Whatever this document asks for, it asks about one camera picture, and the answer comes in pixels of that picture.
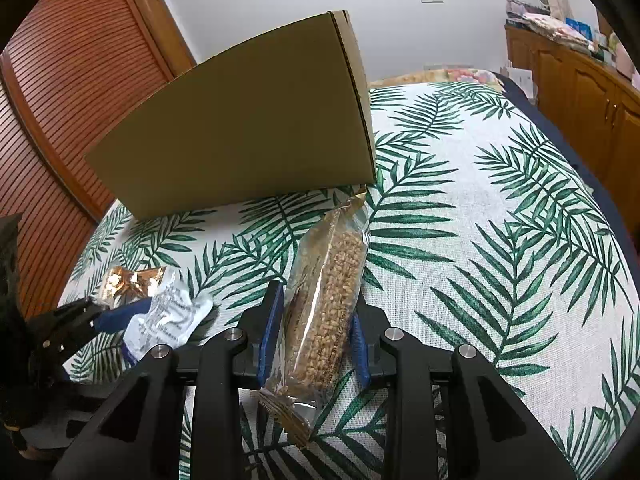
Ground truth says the folded floral cloth pile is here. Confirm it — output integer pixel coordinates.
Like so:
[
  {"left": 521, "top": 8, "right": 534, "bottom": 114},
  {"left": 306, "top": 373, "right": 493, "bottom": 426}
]
[{"left": 522, "top": 13, "right": 594, "bottom": 54}]

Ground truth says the gold brown candy packet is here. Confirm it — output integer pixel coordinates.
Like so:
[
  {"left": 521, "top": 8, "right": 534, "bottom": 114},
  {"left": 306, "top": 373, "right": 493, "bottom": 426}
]
[{"left": 94, "top": 266, "right": 166, "bottom": 310}]

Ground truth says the blue white snack packet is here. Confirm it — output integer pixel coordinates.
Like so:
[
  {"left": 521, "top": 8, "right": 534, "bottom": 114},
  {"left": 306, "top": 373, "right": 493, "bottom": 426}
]
[{"left": 122, "top": 268, "right": 214, "bottom": 364}]

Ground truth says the brown cardboard box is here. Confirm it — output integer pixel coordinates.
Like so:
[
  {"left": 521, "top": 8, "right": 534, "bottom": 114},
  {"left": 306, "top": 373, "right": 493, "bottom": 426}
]
[{"left": 86, "top": 11, "right": 375, "bottom": 220}]

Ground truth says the floral bed blanket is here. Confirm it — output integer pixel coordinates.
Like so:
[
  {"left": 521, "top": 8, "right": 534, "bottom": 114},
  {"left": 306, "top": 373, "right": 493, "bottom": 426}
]
[{"left": 369, "top": 66, "right": 504, "bottom": 92}]

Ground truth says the wooden sideboard cabinet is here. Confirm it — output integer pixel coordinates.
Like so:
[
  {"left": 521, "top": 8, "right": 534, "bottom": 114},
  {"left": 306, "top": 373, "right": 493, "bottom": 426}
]
[{"left": 504, "top": 25, "right": 639, "bottom": 218}]

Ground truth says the palm leaf print cloth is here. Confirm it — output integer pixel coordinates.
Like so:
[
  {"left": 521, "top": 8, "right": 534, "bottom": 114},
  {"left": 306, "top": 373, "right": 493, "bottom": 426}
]
[{"left": 62, "top": 82, "right": 639, "bottom": 479}]

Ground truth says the wooden louvered wardrobe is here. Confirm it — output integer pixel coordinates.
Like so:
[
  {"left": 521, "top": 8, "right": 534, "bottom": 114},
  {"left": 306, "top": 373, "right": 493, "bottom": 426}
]
[{"left": 1, "top": 0, "right": 195, "bottom": 318}]

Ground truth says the puffed grain bar packet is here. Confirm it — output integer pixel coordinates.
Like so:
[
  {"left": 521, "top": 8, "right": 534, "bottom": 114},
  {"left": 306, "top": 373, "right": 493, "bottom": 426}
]
[{"left": 259, "top": 190, "right": 370, "bottom": 448}]

